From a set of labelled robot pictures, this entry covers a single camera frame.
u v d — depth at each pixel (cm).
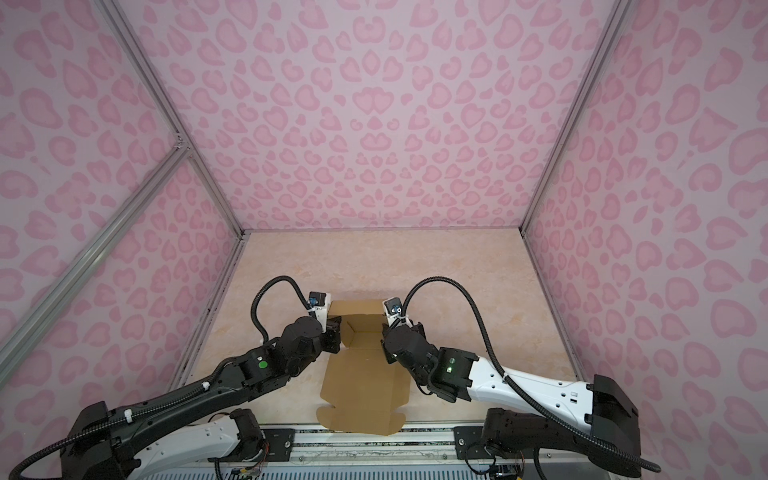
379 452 72
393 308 62
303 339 56
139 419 43
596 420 40
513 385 46
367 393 75
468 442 74
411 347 52
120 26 70
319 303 66
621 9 68
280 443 74
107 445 40
